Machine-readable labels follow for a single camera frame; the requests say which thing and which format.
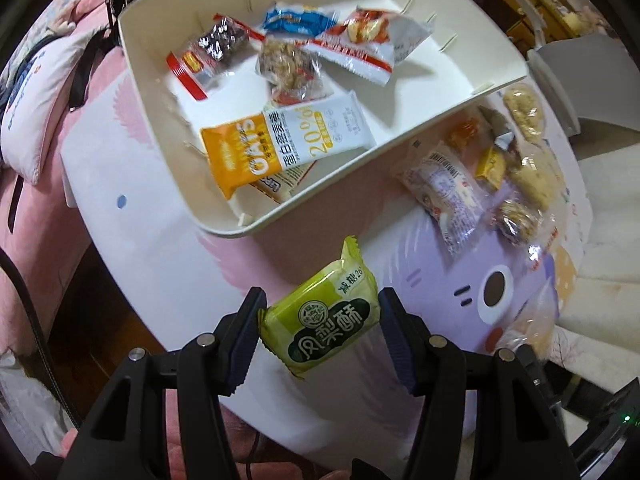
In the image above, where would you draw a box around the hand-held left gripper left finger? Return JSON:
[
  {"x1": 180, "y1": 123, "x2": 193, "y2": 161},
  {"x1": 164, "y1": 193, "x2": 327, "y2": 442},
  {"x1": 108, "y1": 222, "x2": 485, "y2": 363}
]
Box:
[{"x1": 57, "y1": 286, "x2": 268, "y2": 480}]

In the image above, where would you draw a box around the white printed snack packet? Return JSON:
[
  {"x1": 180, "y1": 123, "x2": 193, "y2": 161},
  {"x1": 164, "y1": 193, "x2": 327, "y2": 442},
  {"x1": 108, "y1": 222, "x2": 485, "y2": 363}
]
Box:
[{"x1": 395, "y1": 142, "x2": 488, "y2": 260}]

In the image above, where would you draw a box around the white plastic tray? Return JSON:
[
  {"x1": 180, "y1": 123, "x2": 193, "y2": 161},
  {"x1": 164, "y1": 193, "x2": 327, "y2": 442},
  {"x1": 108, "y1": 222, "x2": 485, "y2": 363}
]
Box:
[{"x1": 117, "y1": 0, "x2": 530, "y2": 238}]

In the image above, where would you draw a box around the small gold packet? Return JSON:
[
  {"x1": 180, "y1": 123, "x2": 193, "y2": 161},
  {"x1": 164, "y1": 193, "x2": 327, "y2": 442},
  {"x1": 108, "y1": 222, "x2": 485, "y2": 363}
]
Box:
[{"x1": 474, "y1": 147, "x2": 507, "y2": 191}]

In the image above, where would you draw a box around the grey office chair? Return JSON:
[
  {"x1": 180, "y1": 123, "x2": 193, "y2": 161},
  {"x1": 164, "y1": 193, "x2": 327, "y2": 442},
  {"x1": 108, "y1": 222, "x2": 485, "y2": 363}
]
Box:
[{"x1": 505, "y1": 0, "x2": 640, "y2": 161}]

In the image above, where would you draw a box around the white floral curtain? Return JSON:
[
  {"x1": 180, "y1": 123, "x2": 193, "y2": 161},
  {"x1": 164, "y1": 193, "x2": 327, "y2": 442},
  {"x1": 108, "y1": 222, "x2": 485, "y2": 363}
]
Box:
[{"x1": 560, "y1": 150, "x2": 640, "y2": 411}]

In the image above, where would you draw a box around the pale cracker clear packet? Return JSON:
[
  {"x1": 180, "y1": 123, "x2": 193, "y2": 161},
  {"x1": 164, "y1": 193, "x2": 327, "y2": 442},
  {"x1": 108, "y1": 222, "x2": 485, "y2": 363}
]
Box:
[{"x1": 502, "y1": 85, "x2": 546, "y2": 141}]

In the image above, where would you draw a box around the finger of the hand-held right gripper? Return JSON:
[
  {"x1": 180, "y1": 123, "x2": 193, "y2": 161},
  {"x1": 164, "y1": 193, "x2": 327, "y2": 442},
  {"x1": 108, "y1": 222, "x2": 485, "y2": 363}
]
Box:
[{"x1": 515, "y1": 342, "x2": 566, "y2": 411}]

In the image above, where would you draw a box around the red-edged dark jerky packet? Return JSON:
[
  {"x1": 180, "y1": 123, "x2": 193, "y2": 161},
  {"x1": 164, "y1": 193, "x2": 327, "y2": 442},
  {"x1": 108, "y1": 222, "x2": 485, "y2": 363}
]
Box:
[{"x1": 166, "y1": 14, "x2": 266, "y2": 102}]

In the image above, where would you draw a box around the yellow cookie clear packet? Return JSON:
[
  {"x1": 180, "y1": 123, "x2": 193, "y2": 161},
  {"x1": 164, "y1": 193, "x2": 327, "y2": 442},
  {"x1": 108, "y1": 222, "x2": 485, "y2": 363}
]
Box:
[{"x1": 505, "y1": 147, "x2": 566, "y2": 211}]

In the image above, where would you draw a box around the cream red-edged packet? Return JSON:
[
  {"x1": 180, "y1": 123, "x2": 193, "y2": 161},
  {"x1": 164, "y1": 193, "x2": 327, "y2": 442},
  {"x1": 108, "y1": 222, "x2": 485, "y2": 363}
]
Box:
[{"x1": 247, "y1": 162, "x2": 318, "y2": 206}]

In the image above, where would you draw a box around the black cable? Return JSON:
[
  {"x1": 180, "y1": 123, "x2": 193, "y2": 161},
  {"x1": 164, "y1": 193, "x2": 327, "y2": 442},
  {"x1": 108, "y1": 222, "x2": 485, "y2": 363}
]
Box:
[{"x1": 0, "y1": 247, "x2": 81, "y2": 426}]

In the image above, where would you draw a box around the white floral pillow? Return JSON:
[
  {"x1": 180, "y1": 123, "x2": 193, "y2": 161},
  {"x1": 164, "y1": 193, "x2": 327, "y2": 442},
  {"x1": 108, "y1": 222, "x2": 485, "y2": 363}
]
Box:
[{"x1": 0, "y1": 25, "x2": 108, "y2": 186}]

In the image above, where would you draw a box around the blue snack packet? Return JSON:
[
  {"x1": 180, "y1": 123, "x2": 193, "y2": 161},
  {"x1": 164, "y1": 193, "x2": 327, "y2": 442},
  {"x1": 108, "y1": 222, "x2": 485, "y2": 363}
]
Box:
[{"x1": 262, "y1": 1, "x2": 341, "y2": 38}]

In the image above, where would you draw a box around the nut cluster clear packet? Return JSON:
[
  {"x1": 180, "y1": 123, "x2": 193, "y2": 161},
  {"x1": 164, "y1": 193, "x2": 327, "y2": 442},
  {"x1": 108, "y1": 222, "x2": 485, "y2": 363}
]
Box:
[
  {"x1": 256, "y1": 36, "x2": 333, "y2": 101},
  {"x1": 492, "y1": 199, "x2": 556, "y2": 248}
]

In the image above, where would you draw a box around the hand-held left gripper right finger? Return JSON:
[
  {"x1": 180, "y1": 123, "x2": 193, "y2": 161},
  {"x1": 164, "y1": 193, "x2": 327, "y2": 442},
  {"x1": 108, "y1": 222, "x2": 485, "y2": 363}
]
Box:
[{"x1": 377, "y1": 287, "x2": 583, "y2": 480}]

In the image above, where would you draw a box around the red white snack packet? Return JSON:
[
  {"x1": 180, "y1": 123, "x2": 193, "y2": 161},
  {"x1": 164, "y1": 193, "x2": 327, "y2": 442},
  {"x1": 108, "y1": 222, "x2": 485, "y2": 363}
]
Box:
[{"x1": 305, "y1": 6, "x2": 433, "y2": 88}]

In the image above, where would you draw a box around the dark brown wrapper packet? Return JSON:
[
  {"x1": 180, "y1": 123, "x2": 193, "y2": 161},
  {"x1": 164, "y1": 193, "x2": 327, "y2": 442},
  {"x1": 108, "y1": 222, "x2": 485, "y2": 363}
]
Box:
[{"x1": 477, "y1": 105, "x2": 518, "y2": 153}]

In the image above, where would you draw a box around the orange white oat bar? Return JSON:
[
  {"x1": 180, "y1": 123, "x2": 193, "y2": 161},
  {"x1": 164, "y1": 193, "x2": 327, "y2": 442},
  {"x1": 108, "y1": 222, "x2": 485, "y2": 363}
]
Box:
[{"x1": 200, "y1": 91, "x2": 378, "y2": 201}]

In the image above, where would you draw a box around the green pastry packet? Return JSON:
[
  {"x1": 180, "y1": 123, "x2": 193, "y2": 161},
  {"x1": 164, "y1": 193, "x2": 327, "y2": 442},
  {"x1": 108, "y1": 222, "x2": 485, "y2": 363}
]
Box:
[{"x1": 257, "y1": 235, "x2": 381, "y2": 381}]

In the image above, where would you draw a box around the orange candy packet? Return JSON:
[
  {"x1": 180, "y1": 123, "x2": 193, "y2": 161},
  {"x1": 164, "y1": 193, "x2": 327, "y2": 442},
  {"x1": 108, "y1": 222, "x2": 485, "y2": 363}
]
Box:
[{"x1": 446, "y1": 119, "x2": 483, "y2": 148}]

